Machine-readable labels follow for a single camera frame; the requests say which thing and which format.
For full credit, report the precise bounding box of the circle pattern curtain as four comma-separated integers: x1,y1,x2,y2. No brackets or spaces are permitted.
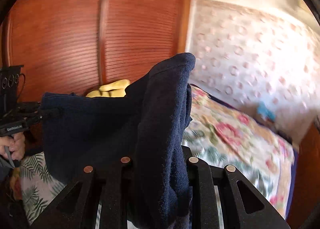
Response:
188,0,319,143

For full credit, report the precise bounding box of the person's left hand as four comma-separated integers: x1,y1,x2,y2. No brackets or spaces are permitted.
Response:
0,132,25,160

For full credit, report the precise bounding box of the long wooden cabinet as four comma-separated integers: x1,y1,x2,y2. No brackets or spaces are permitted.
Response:
287,124,319,228

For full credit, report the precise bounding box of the wooden slatted wardrobe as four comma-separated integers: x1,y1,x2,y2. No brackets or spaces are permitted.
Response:
1,0,182,101

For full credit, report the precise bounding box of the yellow cloth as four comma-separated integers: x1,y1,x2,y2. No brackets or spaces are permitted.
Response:
86,79,130,98

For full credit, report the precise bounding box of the palm leaf print sheet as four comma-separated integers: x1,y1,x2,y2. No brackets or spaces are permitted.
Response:
20,152,66,224

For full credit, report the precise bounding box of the floral pink blanket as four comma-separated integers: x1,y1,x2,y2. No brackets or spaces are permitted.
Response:
182,86,295,218

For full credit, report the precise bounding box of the blue box on bed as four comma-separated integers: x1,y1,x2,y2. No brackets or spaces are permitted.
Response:
256,102,276,122

